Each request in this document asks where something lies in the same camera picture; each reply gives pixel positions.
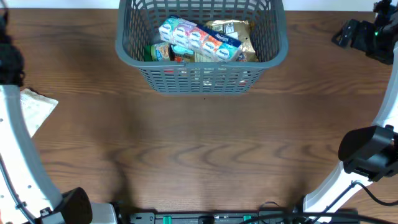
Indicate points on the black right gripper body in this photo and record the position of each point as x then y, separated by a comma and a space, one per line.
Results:
375, 42

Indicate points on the gold foil food bag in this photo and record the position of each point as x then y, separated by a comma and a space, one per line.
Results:
238, 30

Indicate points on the colourful tissue multipack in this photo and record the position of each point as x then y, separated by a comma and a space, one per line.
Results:
187, 34

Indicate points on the green snack packet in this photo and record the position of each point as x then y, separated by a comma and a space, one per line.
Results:
181, 54

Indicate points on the green lid jar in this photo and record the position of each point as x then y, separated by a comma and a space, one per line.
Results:
157, 52

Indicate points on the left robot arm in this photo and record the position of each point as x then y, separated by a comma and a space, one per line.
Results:
28, 195

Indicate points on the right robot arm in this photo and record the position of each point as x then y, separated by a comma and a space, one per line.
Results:
366, 155

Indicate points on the grey plastic lattice basket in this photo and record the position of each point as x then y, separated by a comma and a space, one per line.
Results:
137, 28

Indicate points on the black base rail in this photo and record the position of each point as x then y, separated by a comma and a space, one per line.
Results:
222, 218

